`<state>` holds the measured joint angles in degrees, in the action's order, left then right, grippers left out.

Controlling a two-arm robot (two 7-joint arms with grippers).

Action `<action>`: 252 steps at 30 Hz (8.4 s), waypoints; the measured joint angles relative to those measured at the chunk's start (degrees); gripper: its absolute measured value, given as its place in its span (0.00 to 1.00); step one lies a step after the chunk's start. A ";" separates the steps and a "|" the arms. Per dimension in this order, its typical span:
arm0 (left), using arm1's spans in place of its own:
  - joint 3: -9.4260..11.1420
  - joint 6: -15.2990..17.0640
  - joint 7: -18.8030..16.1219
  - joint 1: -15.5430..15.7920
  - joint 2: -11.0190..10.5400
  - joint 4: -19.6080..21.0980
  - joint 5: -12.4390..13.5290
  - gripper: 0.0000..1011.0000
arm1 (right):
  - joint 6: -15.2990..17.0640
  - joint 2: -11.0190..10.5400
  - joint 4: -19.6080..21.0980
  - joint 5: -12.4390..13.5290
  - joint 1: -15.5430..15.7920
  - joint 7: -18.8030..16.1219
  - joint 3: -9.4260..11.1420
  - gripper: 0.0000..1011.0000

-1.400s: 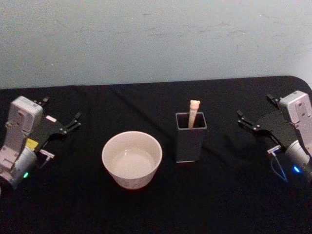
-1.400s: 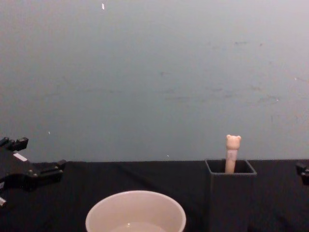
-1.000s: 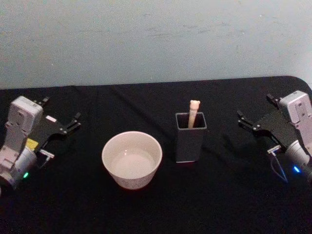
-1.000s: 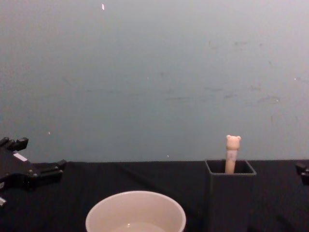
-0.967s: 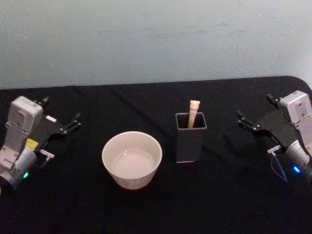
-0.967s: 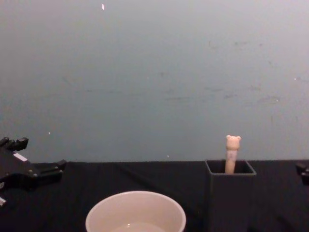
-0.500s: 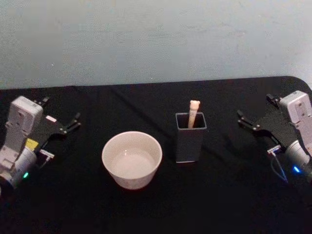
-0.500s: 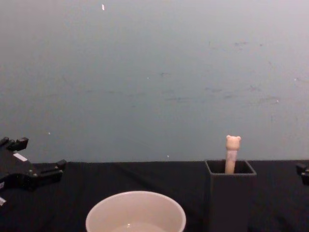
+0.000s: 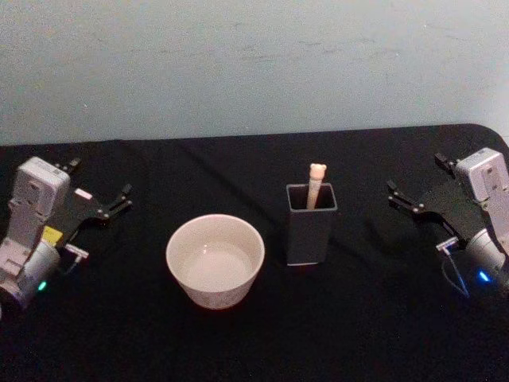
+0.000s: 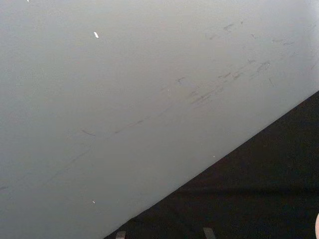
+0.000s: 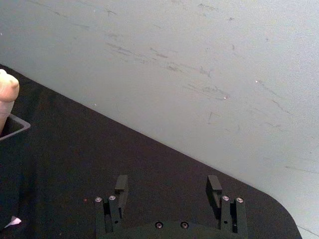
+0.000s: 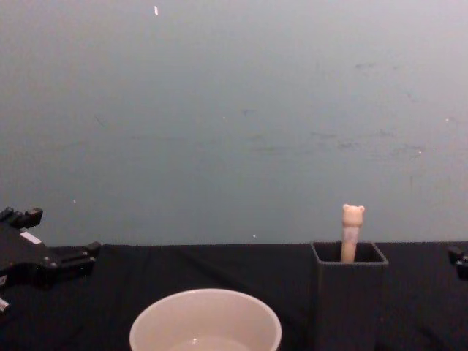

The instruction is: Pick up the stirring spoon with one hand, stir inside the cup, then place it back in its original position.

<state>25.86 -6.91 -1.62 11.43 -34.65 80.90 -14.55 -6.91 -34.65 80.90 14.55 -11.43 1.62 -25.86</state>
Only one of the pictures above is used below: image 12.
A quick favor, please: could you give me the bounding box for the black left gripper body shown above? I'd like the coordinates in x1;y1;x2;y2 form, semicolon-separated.
0;220;61;290

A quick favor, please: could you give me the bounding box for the cream pen with bear head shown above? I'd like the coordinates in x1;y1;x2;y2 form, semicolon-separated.
340;203;366;263

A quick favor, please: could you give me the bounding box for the black square pen holder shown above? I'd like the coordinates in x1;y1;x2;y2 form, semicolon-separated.
310;240;390;351

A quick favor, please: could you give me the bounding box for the white round bowl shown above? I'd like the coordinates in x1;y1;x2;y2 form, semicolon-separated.
129;288;283;351

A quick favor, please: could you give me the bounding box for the black table cloth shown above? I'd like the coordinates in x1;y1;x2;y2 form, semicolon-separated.
0;241;468;351

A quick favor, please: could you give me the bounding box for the plain pale wall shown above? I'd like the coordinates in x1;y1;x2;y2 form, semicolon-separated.
0;0;468;246

